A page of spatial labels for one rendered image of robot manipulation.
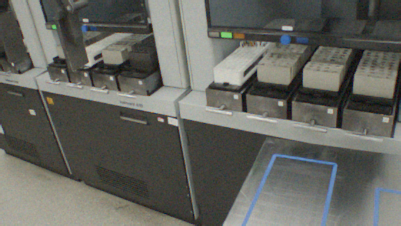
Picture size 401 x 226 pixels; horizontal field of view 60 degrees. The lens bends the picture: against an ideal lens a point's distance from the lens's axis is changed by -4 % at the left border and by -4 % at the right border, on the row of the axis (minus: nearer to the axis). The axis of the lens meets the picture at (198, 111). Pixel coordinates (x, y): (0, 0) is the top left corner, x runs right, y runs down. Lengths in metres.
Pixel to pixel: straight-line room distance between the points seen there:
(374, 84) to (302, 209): 0.52
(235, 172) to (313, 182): 0.62
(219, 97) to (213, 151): 0.24
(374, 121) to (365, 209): 0.40
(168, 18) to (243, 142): 0.51
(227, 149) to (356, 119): 0.48
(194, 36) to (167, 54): 0.15
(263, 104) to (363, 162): 0.42
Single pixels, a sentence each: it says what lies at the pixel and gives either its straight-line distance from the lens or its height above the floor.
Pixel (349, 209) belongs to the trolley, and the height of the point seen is 0.82.
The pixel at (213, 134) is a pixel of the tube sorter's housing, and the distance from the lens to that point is 1.33.
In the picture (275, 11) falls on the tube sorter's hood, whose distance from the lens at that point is 1.12.
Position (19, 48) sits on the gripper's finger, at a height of 1.21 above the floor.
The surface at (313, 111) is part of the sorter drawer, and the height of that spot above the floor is 0.78.
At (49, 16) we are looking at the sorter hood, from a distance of 1.79.
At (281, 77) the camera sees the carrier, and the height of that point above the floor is 0.84.
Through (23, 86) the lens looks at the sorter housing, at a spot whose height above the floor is 0.66.
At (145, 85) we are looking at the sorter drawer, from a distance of 1.40.
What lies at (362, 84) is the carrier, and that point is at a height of 0.86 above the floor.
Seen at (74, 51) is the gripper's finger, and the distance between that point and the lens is 0.48.
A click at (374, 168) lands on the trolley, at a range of 0.86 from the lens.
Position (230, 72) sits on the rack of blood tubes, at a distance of 1.21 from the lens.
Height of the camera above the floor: 1.35
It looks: 29 degrees down
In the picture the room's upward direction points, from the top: 8 degrees counter-clockwise
